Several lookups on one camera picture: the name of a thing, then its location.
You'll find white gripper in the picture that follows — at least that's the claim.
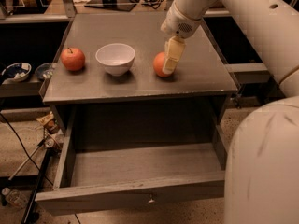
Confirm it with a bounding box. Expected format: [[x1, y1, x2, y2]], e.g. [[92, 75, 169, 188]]
[[161, 0, 202, 75]]

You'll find orange fruit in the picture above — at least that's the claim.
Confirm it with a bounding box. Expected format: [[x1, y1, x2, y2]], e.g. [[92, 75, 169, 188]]
[[152, 52, 171, 77]]

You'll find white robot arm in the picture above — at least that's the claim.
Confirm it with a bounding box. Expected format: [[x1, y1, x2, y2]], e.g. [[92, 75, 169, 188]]
[[162, 0, 299, 224]]

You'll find open grey top drawer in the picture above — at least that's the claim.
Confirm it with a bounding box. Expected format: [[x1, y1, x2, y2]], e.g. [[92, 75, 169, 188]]
[[35, 105, 232, 217]]

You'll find white ceramic bowl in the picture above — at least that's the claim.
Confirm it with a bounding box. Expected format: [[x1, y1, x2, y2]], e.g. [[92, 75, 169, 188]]
[[95, 43, 135, 77]]

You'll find grey wooden cabinet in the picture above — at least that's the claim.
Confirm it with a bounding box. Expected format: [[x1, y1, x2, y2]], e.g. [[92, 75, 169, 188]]
[[44, 12, 236, 150]]

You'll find black monitor stand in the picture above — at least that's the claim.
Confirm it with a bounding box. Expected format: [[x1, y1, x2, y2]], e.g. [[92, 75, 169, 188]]
[[84, 0, 137, 12]]

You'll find grey side shelf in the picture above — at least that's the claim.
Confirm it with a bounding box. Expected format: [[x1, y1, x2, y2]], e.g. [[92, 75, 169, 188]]
[[225, 63, 270, 84]]

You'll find red apple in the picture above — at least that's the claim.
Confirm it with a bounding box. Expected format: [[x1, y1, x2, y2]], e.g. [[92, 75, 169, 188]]
[[60, 48, 85, 71]]

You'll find dark small bowl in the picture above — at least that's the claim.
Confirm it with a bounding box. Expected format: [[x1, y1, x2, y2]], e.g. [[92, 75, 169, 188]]
[[35, 63, 56, 80]]

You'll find snack wrapper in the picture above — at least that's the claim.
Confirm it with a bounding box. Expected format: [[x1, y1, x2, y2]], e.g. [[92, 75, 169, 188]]
[[36, 112, 60, 134]]

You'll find blue patterned bowl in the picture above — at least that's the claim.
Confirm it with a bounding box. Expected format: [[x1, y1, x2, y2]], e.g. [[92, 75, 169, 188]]
[[2, 63, 32, 82]]

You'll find black tripod leg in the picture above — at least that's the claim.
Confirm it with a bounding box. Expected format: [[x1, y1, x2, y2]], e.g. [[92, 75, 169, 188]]
[[21, 149, 51, 224]]

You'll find clear plastic bottle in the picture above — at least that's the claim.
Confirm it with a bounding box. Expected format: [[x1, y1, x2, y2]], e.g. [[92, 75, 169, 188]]
[[2, 188, 27, 209]]

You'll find black floor cable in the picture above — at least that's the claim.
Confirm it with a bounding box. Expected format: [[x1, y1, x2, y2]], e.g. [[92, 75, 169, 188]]
[[0, 112, 54, 186]]

